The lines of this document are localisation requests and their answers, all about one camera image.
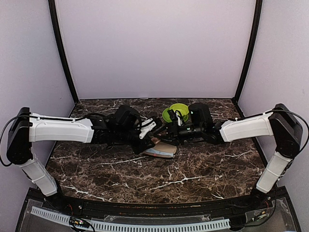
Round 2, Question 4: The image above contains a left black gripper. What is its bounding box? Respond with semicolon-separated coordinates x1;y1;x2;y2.
114;124;155;155

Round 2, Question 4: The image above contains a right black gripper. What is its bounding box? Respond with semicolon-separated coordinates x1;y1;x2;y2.
154;121;204;146

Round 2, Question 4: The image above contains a light blue cleaning cloth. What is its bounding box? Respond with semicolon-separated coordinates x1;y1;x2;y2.
143;148;174;159

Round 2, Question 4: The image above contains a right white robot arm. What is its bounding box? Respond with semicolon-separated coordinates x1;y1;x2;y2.
154;103;304;210

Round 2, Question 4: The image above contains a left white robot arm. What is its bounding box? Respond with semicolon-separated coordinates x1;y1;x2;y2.
6;105;157;211

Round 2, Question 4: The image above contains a green plate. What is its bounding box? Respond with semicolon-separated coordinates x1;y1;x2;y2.
162;108;174;123

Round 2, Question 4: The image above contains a green bowl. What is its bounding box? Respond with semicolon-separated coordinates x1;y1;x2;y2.
169;103;189;122

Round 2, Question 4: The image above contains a small circuit board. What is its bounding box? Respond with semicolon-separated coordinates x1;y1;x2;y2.
69;217;89;229

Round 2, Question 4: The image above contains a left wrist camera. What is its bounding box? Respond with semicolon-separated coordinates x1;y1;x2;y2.
139;117;163;139

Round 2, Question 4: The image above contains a white slotted cable duct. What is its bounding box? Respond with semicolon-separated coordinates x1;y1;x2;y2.
30;206;231;232

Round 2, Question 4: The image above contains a black table front rail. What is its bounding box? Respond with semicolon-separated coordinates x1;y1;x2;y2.
43;191;275;218

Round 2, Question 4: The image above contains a right black frame post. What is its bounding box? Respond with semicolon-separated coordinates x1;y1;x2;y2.
232;0;263;104

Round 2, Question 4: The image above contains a black frame post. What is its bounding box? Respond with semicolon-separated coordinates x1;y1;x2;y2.
48;0;79;104
232;0;263;104

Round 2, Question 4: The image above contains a left black frame post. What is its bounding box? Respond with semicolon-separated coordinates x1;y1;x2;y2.
48;0;79;104

